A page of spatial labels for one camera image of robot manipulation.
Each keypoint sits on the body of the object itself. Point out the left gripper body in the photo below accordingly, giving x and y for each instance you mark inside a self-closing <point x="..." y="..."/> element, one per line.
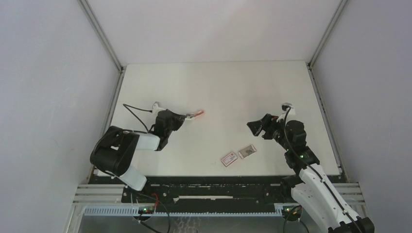
<point x="176" y="123"/>

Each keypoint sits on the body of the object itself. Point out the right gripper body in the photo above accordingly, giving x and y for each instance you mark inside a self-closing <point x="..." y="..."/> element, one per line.
<point x="275" y="130"/>

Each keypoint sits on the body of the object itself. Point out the staple box tray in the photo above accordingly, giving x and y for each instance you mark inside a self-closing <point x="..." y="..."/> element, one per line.
<point x="247" y="151"/>

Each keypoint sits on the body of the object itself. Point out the red white staple box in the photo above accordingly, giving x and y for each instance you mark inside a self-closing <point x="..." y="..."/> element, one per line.
<point x="228" y="159"/>

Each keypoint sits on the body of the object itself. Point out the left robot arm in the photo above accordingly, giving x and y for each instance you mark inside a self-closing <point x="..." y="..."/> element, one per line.
<point x="114" y="152"/>

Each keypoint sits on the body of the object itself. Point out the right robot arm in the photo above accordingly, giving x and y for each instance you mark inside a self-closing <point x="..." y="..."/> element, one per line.
<point x="310" y="187"/>

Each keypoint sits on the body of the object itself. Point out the right circuit board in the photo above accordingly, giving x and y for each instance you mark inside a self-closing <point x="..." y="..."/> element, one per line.
<point x="292" y="211"/>

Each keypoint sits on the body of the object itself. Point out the circuit board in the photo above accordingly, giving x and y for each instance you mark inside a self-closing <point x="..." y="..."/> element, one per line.
<point x="292" y="211"/>
<point x="146" y="211"/>

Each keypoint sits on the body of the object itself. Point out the left circuit board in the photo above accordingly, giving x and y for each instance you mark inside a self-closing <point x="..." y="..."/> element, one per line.
<point x="146" y="211"/>

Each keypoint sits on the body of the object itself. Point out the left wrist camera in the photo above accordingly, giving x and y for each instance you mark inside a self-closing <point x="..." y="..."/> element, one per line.
<point x="156" y="108"/>

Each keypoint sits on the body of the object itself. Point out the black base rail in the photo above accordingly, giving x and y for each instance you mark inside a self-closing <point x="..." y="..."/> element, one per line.
<point x="200" y="194"/>

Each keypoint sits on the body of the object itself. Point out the white slotted cable duct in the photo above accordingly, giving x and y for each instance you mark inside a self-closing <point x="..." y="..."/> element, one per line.
<point x="133" y="211"/>

